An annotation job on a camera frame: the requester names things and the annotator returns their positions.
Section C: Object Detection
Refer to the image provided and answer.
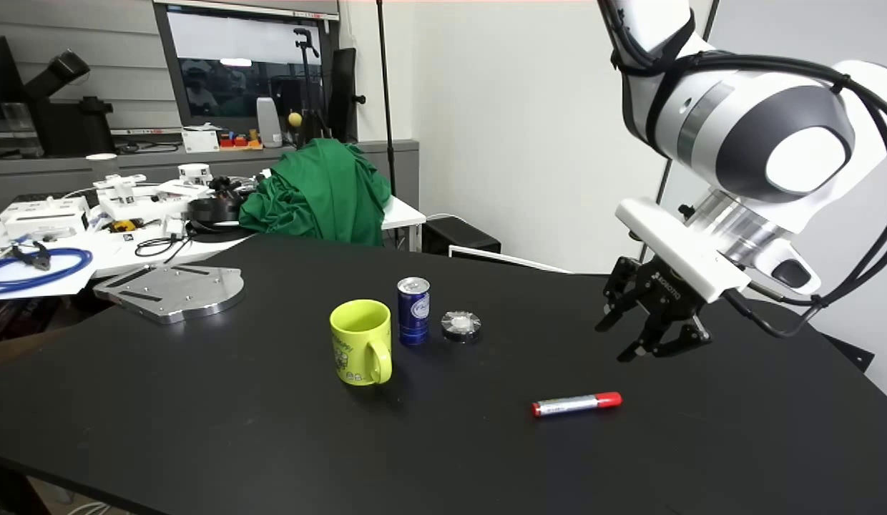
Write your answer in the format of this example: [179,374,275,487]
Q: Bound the black bench device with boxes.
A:
[20,48,116,157]

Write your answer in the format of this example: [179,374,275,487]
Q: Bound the grey metal plate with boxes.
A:
[92,260,248,325]

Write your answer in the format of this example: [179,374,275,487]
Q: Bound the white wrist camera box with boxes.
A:
[613,194,754,307]

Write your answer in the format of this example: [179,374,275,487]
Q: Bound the small round silver lid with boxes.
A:
[438,307,485,343]

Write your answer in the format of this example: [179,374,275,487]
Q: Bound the small white box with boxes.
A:
[176,124,222,155]

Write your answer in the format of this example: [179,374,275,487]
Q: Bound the green cloth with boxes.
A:
[236,137,395,251]

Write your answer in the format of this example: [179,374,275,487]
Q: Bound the dark framed window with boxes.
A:
[155,0,342,137]

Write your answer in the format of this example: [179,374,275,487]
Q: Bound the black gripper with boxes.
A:
[593,254,711,367]

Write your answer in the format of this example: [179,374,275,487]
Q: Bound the black box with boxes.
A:
[420,215,503,260]

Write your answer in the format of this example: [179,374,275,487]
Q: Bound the grey counter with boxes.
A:
[0,137,424,227]

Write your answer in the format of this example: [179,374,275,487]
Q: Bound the white mechanical assembly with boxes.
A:
[92,161,215,219]

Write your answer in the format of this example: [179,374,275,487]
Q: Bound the black cable on desk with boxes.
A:
[131,230,192,265]

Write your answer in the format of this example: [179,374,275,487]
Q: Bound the red capped silver marker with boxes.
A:
[528,388,627,420]

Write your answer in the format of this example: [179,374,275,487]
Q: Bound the grey upright speaker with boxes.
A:
[255,95,287,152]

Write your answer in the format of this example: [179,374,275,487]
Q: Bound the white desk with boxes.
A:
[0,188,430,307]

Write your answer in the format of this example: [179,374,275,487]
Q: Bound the blue cable loop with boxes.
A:
[0,244,95,295]

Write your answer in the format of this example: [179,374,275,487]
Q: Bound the black tripod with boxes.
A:
[291,26,334,147]

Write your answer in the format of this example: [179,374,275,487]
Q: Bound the small orange items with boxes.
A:
[218,128,265,152]

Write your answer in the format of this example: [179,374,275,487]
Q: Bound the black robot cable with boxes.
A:
[596,0,887,337]

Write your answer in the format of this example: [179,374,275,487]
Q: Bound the white printed part block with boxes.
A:
[0,191,92,244]

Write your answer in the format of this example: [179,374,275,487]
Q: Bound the yellow green mug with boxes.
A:
[327,297,398,388]

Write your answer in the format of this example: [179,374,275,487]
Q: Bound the blue drink can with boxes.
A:
[395,274,435,348]

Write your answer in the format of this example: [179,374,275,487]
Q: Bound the thin black vertical pole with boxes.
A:
[372,0,400,197]

